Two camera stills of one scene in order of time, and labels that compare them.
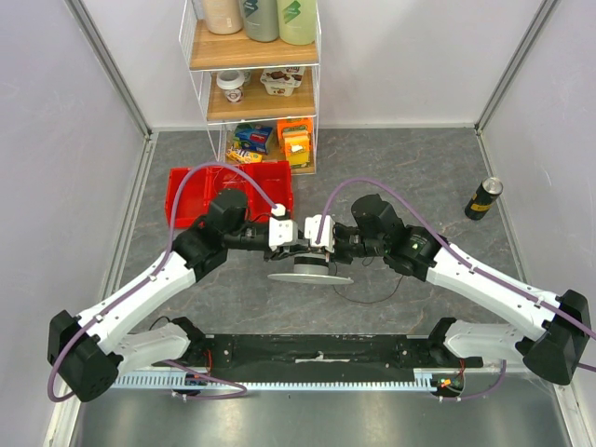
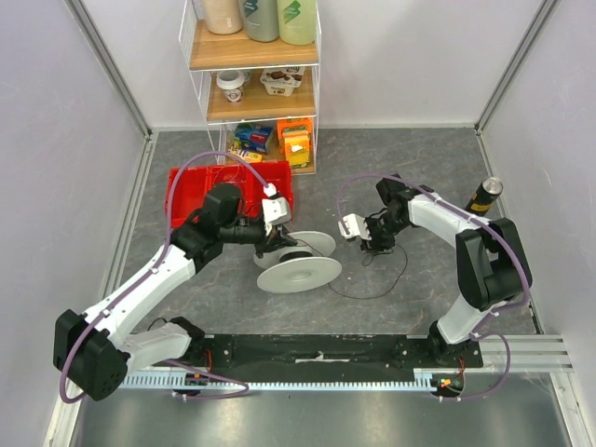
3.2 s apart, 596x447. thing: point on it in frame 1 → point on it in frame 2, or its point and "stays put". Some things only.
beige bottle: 223,17 stays put
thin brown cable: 370,302 → 365,266
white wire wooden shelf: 259,99 stays put
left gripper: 283,251 → 277,238
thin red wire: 229,181 stays put
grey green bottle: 261,20 stays put
